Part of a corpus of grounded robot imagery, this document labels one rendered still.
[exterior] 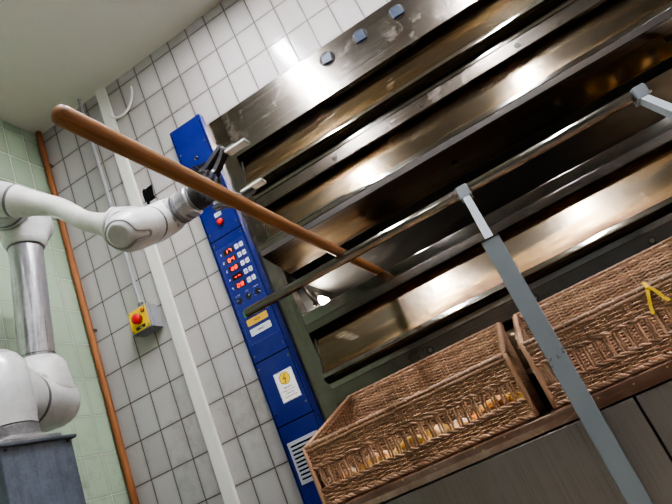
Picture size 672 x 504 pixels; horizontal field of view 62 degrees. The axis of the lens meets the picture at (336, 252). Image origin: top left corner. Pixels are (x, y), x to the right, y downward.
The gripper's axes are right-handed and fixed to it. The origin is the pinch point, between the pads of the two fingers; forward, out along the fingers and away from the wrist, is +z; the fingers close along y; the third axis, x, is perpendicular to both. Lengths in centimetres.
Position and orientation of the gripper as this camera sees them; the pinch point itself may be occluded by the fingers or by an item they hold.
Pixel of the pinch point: (252, 162)
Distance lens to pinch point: 158.7
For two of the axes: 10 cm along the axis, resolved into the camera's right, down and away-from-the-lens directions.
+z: 8.4, -4.8, -2.5
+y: 3.9, 8.6, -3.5
